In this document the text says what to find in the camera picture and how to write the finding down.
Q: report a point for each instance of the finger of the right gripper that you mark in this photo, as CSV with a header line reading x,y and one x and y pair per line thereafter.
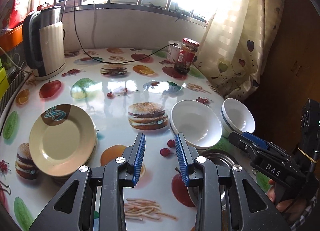
x,y
241,143
256,140

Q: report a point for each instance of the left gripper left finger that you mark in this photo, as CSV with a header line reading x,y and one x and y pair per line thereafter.
x,y
122,172

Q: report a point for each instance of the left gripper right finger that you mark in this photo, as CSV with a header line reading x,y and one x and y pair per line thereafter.
x,y
198,171

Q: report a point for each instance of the tall white ceramic bowl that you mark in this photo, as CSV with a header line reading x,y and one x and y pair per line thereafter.
x,y
235,117

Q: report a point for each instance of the wide white ceramic bowl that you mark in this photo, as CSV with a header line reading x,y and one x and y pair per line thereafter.
x,y
197,122

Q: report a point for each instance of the cream patterned plate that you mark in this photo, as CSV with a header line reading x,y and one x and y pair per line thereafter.
x,y
62,139

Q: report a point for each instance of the person right hand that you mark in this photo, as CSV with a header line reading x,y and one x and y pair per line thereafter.
x,y
295,211

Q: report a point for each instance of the heart pattern curtain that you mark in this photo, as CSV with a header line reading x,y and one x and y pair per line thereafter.
x,y
234,49

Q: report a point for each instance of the red label sauce jar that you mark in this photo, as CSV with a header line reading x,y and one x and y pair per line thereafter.
x,y
186,56

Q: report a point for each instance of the white cup behind jar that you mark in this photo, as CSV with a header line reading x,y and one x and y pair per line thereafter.
x,y
174,49

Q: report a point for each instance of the striped cardboard tray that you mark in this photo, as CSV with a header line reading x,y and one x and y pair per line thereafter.
x,y
11,92

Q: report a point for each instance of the lower yellow-green box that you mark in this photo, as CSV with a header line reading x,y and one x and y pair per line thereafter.
x,y
4,84

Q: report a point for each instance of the white electric kettle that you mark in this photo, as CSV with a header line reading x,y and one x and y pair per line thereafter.
x,y
42,33

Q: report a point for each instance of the orange plastic container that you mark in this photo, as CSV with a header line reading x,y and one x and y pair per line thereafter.
x,y
10,38

